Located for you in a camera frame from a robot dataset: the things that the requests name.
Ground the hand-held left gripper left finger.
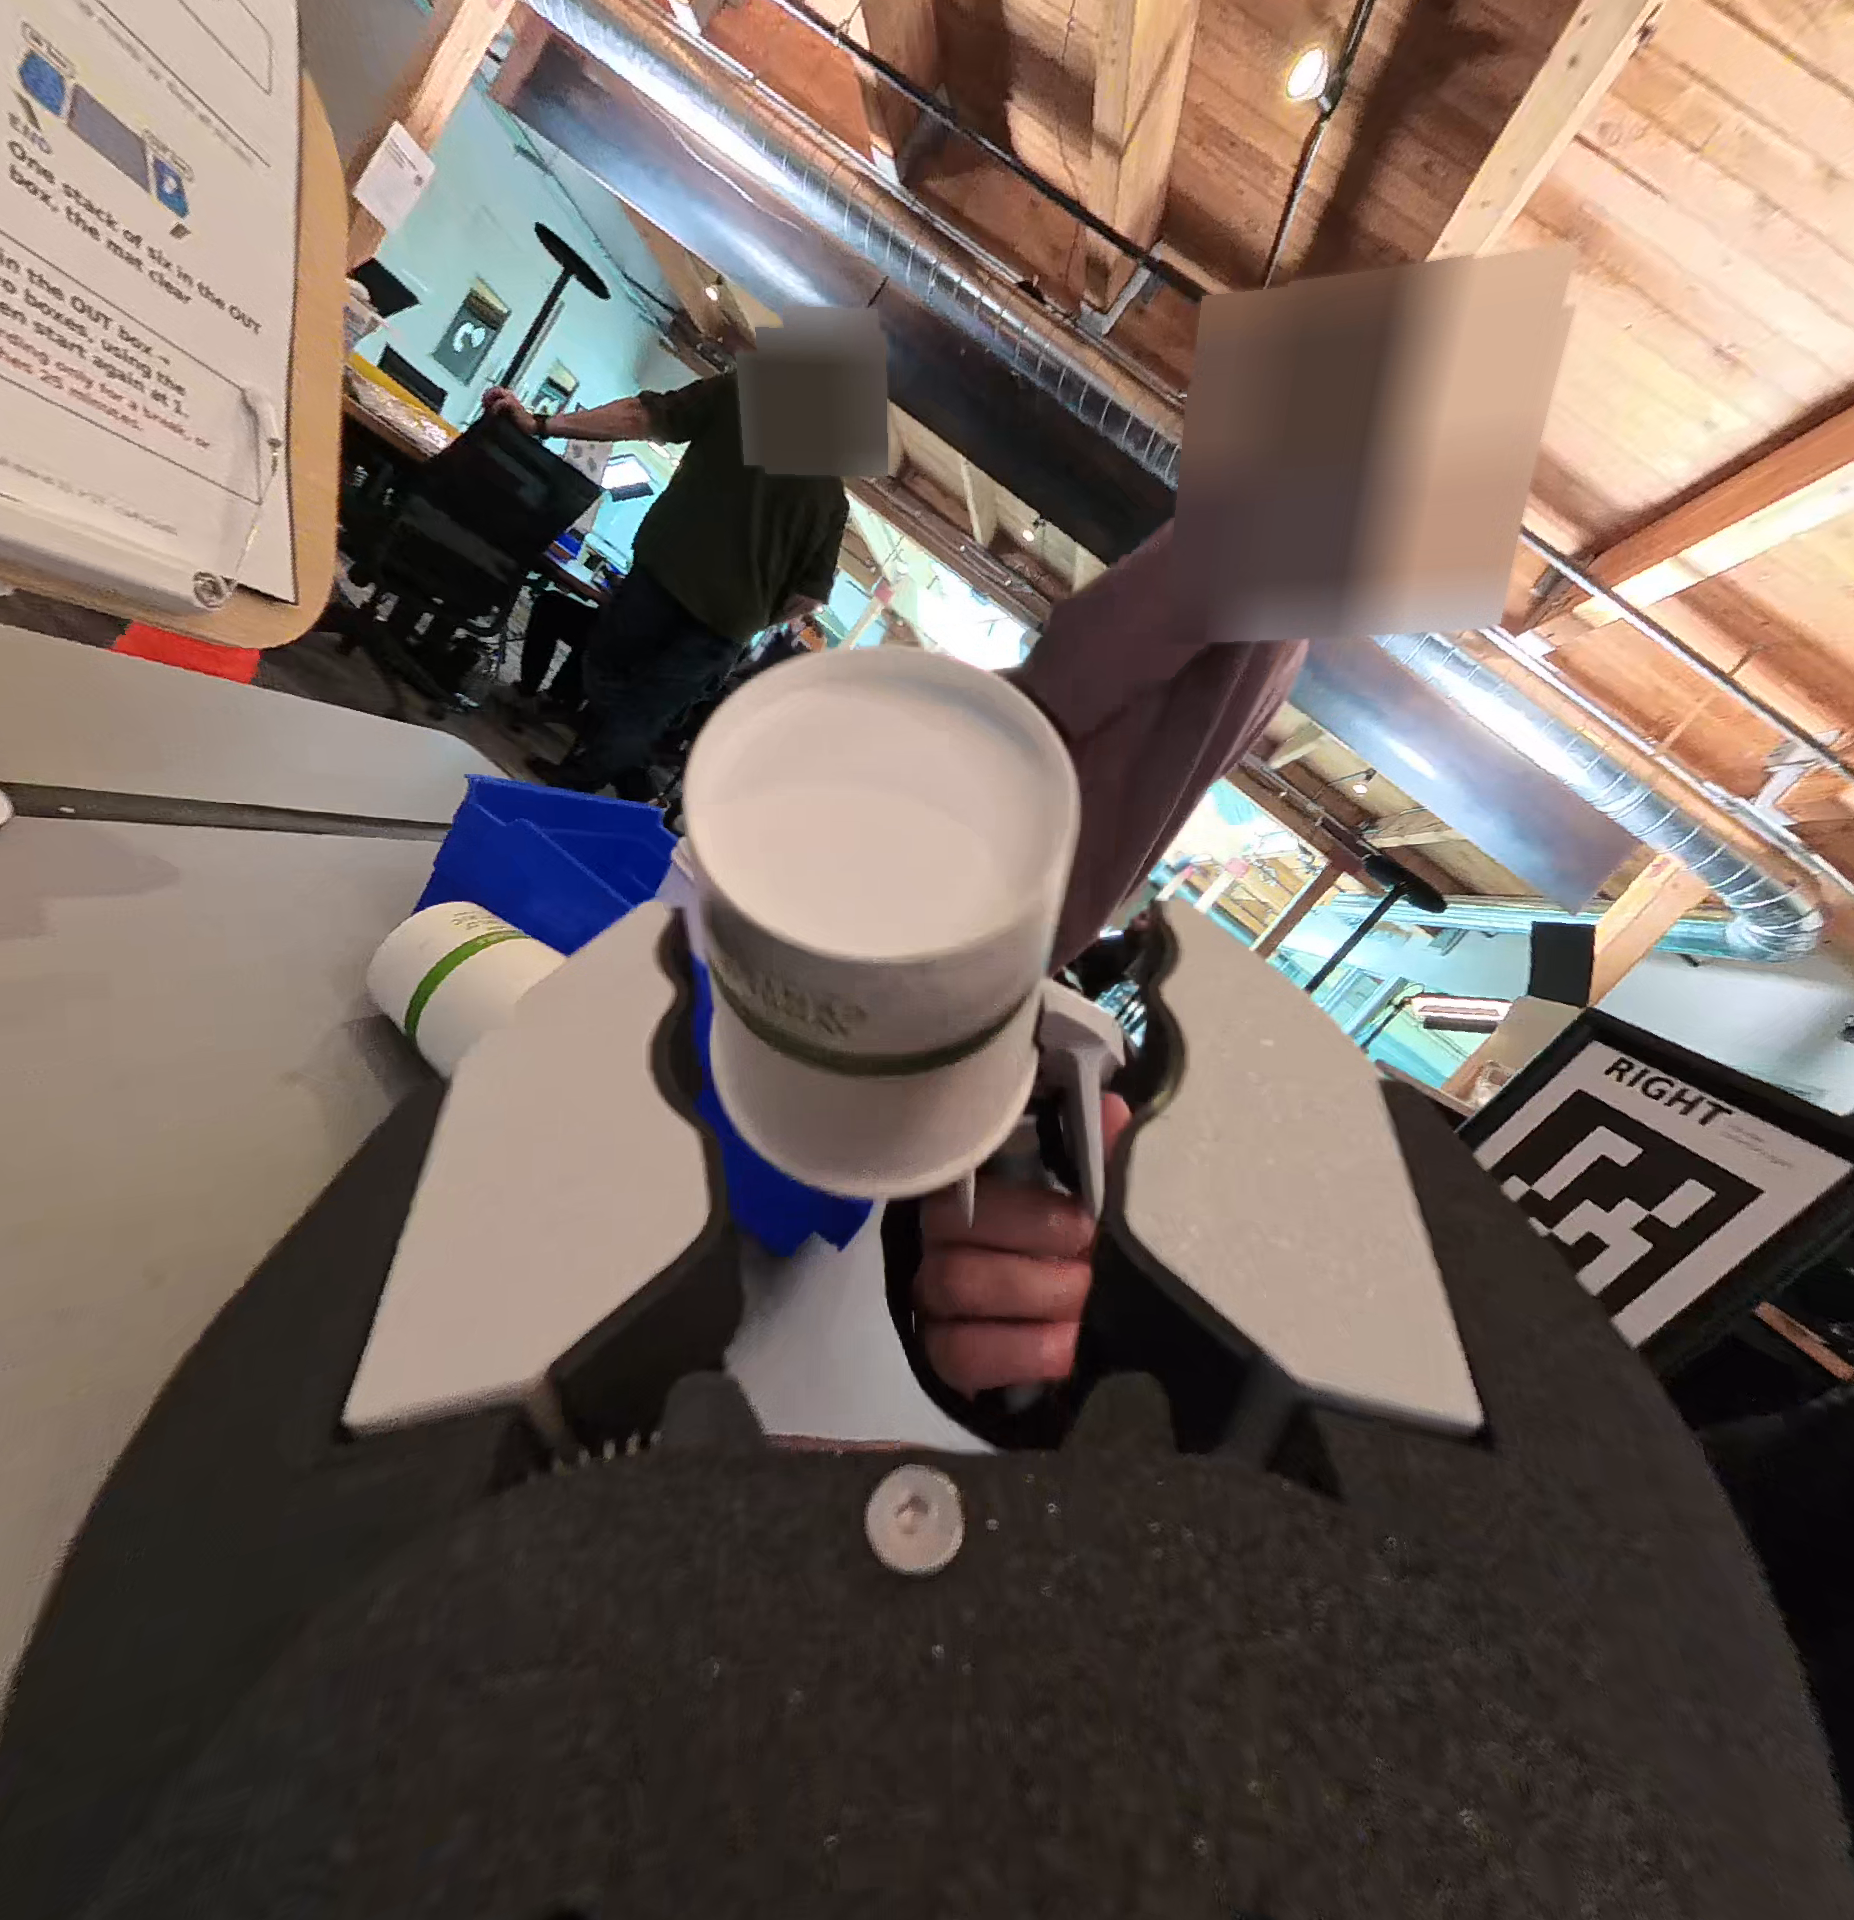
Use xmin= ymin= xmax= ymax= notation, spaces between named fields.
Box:
xmin=342 ymin=900 xmax=747 ymax=1450

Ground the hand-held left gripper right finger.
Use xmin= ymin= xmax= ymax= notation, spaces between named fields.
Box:
xmin=1099 ymin=900 xmax=1486 ymax=1462

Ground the blue plastic bin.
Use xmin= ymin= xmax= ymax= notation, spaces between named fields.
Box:
xmin=417 ymin=774 xmax=876 ymax=1258

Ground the white paper cup green band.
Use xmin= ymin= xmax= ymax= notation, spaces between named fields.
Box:
xmin=365 ymin=900 xmax=570 ymax=1079
xmin=685 ymin=644 xmax=1081 ymax=1203

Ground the person's right hand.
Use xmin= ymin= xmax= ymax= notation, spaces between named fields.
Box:
xmin=916 ymin=1093 xmax=1137 ymax=1397

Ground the black tripod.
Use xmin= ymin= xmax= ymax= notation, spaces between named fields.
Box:
xmin=1307 ymin=852 xmax=1451 ymax=996

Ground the framed marker sign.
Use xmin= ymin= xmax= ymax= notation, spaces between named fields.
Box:
xmin=1458 ymin=1009 xmax=1854 ymax=1359

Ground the black office chair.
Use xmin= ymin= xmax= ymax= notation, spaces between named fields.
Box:
xmin=342 ymin=413 xmax=606 ymax=707

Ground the orange traffic cone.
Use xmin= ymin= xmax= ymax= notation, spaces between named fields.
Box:
xmin=108 ymin=618 xmax=261 ymax=683

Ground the black floor lamp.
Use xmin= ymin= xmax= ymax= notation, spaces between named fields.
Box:
xmin=499 ymin=222 xmax=612 ymax=395

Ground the wooden instruction board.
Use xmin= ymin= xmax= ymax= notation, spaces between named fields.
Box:
xmin=0 ymin=0 xmax=346 ymax=651

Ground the dark table cable cover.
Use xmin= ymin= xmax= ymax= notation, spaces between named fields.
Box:
xmin=0 ymin=779 xmax=457 ymax=846

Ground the silver air duct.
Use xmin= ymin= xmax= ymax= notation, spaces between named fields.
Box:
xmin=523 ymin=0 xmax=1830 ymax=961

